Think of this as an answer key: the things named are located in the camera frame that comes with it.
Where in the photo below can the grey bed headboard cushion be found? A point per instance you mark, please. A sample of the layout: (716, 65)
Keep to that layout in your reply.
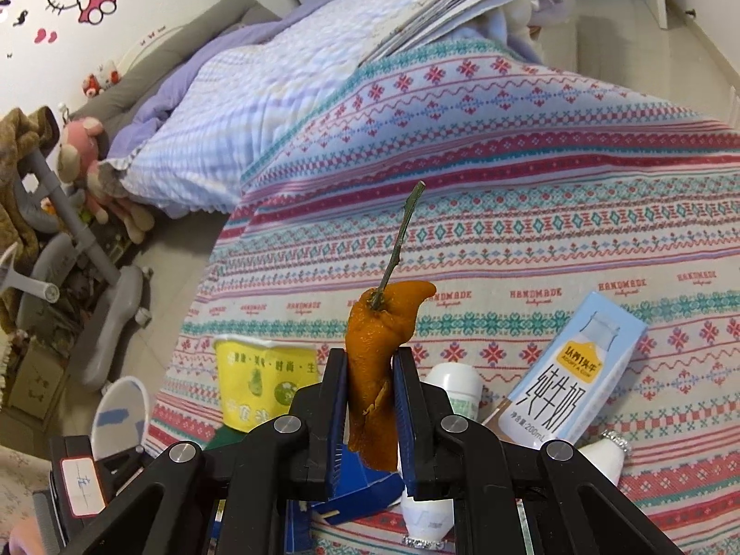
(119, 103)

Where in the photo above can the striped patterned bedspread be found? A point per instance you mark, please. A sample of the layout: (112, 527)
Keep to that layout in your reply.
(541, 187)

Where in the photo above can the large white AD bottle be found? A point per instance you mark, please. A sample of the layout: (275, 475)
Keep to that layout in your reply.
(461, 383)

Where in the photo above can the yellow paper cup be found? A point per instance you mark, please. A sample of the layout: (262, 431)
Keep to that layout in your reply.
(258, 378)

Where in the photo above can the white blue trash bin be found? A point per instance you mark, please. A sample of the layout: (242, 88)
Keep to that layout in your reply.
(122, 418)

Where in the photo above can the orange peel with stem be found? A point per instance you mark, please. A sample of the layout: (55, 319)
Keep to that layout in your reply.
(382, 320)

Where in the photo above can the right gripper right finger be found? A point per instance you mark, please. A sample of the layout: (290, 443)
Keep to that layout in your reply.
(419, 408)

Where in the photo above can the blue milk carton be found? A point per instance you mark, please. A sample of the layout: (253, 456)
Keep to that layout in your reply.
(558, 398)

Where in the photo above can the blue cardboard box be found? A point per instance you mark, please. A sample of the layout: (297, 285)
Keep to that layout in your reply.
(359, 493)

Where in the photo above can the brown plush blanket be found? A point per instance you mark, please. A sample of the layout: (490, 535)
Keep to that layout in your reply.
(21, 215)

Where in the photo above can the purple checked quilt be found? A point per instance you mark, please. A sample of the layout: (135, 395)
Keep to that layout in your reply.
(241, 101)

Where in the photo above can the small white drink bottle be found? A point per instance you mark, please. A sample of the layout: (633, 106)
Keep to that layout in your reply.
(608, 454)

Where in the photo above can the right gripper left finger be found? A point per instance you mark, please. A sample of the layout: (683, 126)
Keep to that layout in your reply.
(315, 469)

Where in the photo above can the stuffed toy animals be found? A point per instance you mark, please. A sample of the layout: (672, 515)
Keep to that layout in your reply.
(79, 163)

